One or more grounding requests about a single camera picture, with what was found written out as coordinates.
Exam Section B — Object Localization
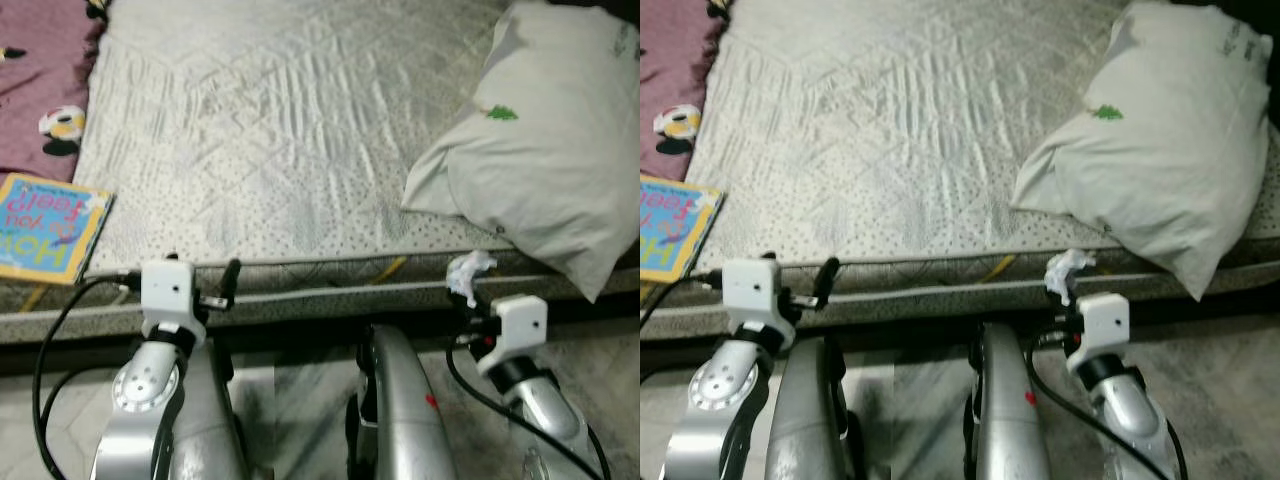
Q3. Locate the white paper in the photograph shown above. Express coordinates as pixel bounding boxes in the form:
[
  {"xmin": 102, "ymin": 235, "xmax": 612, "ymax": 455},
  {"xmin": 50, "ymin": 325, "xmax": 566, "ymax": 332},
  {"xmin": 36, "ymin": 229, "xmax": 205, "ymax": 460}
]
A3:
[
  {"xmin": 1045, "ymin": 248, "xmax": 1098, "ymax": 307},
  {"xmin": 445, "ymin": 250, "xmax": 498, "ymax": 309}
]

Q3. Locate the colourful children's book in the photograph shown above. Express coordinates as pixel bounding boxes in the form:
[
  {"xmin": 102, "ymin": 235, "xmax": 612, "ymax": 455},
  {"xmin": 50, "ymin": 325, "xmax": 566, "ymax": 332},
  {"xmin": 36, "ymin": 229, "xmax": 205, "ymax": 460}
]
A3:
[
  {"xmin": 640, "ymin": 175, "xmax": 726, "ymax": 284},
  {"xmin": 0, "ymin": 172, "xmax": 116, "ymax": 286}
]

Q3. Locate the silver right robot leg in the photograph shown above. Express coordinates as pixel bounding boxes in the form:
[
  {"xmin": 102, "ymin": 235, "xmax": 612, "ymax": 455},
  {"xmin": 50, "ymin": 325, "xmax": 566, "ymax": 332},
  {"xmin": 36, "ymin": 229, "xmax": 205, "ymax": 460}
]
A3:
[
  {"xmin": 345, "ymin": 322, "xmax": 461, "ymax": 480},
  {"xmin": 965, "ymin": 322, "xmax": 1051, "ymax": 480}
]

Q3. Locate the white quilted mattress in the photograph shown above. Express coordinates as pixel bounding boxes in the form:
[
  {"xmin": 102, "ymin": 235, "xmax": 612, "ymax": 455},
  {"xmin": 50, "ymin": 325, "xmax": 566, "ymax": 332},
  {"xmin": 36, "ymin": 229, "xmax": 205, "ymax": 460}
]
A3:
[
  {"xmin": 0, "ymin": 0, "xmax": 641, "ymax": 346},
  {"xmin": 640, "ymin": 0, "xmax": 1280, "ymax": 346}
]

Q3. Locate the purple blanket with cartoon prints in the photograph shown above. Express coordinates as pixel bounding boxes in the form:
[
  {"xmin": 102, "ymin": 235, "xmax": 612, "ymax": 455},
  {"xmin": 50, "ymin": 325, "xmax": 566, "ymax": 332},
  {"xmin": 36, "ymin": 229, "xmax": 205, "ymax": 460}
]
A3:
[
  {"xmin": 640, "ymin": 0, "xmax": 729, "ymax": 183},
  {"xmin": 0, "ymin": 0, "xmax": 109, "ymax": 183}
]

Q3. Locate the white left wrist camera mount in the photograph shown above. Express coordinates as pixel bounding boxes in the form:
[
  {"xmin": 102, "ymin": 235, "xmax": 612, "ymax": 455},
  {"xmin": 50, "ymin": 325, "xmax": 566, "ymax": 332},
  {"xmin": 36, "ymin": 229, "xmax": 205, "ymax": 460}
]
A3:
[
  {"xmin": 722, "ymin": 258, "xmax": 786, "ymax": 336},
  {"xmin": 140, "ymin": 258, "xmax": 206, "ymax": 336}
]

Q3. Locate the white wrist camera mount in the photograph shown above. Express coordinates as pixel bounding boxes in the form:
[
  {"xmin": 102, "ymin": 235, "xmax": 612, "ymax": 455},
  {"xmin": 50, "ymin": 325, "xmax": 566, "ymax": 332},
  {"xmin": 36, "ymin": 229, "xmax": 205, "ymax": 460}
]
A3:
[
  {"xmin": 140, "ymin": 258, "xmax": 206, "ymax": 336},
  {"xmin": 722, "ymin": 258, "xmax": 786, "ymax": 336},
  {"xmin": 478, "ymin": 295, "xmax": 550, "ymax": 376},
  {"xmin": 1065, "ymin": 292, "xmax": 1131, "ymax": 373}
]

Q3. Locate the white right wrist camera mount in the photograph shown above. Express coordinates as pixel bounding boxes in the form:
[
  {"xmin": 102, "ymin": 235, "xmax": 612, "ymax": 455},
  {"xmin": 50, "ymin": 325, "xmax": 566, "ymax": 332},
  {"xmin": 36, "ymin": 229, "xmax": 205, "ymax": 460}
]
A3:
[
  {"xmin": 1065, "ymin": 292, "xmax": 1131, "ymax": 373},
  {"xmin": 478, "ymin": 295, "xmax": 550, "ymax": 376}
]

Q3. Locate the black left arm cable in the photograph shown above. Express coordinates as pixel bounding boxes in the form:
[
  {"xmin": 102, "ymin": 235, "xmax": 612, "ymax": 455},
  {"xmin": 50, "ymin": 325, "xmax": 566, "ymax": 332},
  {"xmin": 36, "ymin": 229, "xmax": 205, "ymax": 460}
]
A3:
[
  {"xmin": 640, "ymin": 270, "xmax": 726, "ymax": 331},
  {"xmin": 32, "ymin": 272, "xmax": 146, "ymax": 480}
]

